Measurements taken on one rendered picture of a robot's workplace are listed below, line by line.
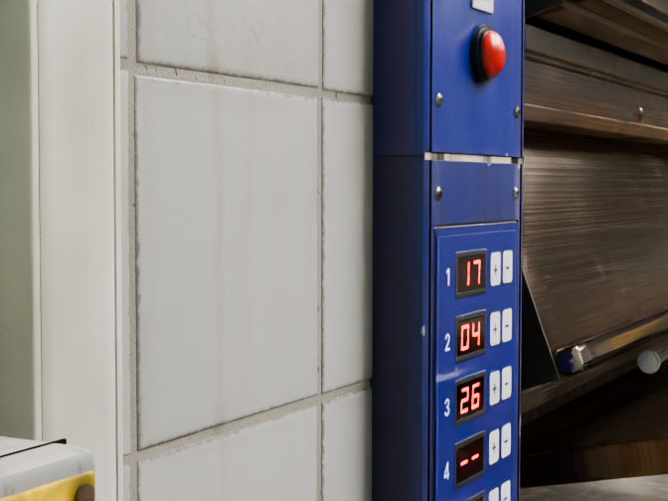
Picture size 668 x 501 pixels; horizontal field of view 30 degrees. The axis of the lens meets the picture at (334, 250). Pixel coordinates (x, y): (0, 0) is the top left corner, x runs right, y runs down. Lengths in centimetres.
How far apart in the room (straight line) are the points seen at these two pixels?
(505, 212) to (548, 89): 21
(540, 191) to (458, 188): 29
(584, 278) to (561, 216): 5
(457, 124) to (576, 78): 34
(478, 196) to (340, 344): 14
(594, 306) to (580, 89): 18
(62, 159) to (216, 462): 18
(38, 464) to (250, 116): 25
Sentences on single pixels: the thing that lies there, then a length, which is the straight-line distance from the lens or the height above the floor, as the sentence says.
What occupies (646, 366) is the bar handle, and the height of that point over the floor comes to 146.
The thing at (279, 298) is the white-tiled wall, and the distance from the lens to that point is 58.
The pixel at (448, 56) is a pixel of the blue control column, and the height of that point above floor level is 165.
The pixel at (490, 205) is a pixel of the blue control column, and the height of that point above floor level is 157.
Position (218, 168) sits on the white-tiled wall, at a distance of 54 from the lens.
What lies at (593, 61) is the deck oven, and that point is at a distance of 105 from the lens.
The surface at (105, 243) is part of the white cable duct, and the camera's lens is 45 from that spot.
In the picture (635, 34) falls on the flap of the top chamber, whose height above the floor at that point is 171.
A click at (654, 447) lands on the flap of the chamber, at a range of 88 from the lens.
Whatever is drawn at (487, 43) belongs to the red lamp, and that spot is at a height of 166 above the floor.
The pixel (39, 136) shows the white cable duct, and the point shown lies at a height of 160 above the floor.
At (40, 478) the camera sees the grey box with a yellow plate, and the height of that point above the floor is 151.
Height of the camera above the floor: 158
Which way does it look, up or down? 3 degrees down
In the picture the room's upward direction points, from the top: straight up
